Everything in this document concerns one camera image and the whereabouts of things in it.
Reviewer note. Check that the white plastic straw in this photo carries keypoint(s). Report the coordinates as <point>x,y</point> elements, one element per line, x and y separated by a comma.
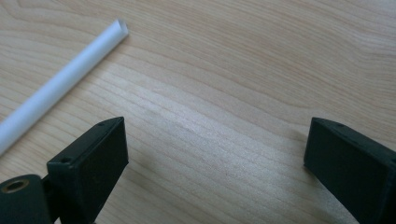
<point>59,84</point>

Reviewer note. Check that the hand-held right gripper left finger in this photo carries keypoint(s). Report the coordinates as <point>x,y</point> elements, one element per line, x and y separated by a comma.
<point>93,161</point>

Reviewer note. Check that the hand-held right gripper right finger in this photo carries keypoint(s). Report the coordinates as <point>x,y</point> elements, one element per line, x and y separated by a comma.
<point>351,168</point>

